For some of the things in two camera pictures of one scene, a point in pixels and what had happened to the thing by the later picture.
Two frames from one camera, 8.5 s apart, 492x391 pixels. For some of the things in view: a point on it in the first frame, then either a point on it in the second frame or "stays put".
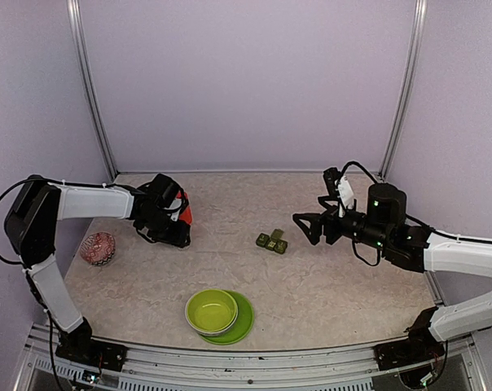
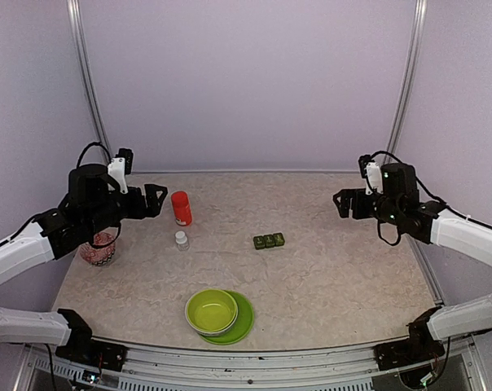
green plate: (243, 325) stays put
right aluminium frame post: (405, 89) stays put
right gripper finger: (312, 227) → (344, 204)
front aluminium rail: (38, 367) stays put
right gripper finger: (308, 221) → (344, 197)
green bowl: (211, 312) stays put
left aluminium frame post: (74, 10) stays put
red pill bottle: (181, 209) stays put
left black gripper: (177, 239) → (152, 207)
